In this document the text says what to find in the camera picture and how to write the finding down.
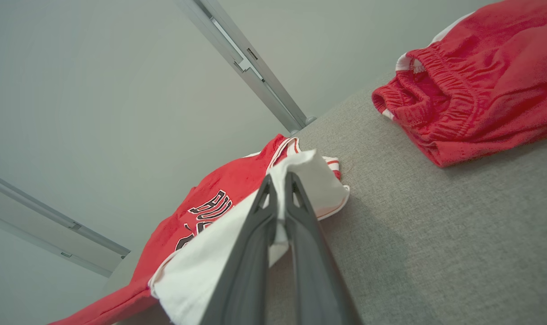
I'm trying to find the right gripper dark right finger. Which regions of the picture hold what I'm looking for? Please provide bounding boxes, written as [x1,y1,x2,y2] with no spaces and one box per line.
[284,172,363,325]

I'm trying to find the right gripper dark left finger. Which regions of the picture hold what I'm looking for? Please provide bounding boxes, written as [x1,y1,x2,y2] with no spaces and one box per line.
[200,174,279,325]

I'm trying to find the red and white jersey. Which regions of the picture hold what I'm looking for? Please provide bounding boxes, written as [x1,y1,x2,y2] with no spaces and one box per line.
[48,133,351,325]

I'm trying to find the red shorts with white stripe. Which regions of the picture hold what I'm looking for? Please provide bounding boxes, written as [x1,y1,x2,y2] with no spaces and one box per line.
[371,0,547,168]

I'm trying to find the grey metal frame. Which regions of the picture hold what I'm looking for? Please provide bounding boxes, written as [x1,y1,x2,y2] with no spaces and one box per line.
[0,169,131,278]

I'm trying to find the grey double metal post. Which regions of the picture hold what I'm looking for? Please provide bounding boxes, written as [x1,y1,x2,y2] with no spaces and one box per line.
[173,0,318,135]

